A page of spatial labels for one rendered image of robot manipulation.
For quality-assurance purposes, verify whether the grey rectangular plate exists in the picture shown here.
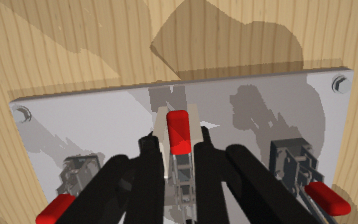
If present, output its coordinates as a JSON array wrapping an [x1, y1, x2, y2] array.
[[164, 196, 197, 224]]

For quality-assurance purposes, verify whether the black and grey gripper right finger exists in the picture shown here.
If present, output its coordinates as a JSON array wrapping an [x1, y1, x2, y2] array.
[[188, 104, 320, 224]]

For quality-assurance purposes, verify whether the grey metal fixture plate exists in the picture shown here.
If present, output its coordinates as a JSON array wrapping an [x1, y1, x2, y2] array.
[[8, 67, 354, 204]]

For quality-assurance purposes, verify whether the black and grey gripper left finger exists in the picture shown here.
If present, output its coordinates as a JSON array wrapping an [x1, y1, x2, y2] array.
[[54, 106, 170, 224]]

